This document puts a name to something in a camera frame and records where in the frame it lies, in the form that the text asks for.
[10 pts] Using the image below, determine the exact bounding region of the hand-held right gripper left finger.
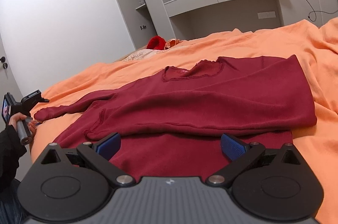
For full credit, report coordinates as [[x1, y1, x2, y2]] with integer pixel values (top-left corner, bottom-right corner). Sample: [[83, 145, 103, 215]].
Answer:
[[34, 132, 136, 187]]

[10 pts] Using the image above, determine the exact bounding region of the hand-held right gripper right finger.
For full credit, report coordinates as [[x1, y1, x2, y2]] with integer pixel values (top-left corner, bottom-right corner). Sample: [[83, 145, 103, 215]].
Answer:
[[206, 133, 305, 187]]

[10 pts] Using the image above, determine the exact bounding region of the maroon sweater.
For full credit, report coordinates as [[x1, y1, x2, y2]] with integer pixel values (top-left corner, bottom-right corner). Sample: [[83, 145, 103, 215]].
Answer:
[[34, 54, 318, 182]]

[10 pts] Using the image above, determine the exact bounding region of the person's left forearm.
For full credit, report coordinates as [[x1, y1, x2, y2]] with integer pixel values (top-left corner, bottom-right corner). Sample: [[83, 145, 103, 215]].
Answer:
[[0, 124, 27, 191]]

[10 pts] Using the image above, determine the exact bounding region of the person's left hand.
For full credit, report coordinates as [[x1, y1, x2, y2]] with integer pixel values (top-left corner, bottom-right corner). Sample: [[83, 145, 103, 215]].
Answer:
[[8, 112, 37, 135]]

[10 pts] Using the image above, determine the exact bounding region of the beige lace cloth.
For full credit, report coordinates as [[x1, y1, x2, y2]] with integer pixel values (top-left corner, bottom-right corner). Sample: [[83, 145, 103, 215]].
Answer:
[[122, 49, 160, 62]]

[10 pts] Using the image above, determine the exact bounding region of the person's leg in jeans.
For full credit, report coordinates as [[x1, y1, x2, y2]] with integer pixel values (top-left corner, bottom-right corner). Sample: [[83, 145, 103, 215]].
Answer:
[[0, 179, 28, 224]]

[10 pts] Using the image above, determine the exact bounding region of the red cloth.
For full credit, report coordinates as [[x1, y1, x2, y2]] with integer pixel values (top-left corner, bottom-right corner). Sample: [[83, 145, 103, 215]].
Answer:
[[146, 35, 166, 51]]

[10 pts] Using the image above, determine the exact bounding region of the orange frilly cloth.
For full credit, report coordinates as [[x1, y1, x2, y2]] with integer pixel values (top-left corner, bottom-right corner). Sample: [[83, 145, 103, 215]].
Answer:
[[164, 38, 189, 49]]

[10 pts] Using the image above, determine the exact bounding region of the orange blanket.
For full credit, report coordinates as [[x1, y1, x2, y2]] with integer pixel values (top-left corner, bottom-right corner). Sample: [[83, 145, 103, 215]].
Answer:
[[30, 18, 338, 224]]

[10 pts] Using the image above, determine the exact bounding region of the grey wardrobe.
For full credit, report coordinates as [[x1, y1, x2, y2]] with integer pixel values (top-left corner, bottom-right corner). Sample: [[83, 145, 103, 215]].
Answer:
[[104, 0, 169, 51]]

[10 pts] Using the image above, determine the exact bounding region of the white wall socket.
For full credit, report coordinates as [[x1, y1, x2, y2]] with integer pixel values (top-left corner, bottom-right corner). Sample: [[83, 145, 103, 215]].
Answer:
[[257, 11, 277, 20]]

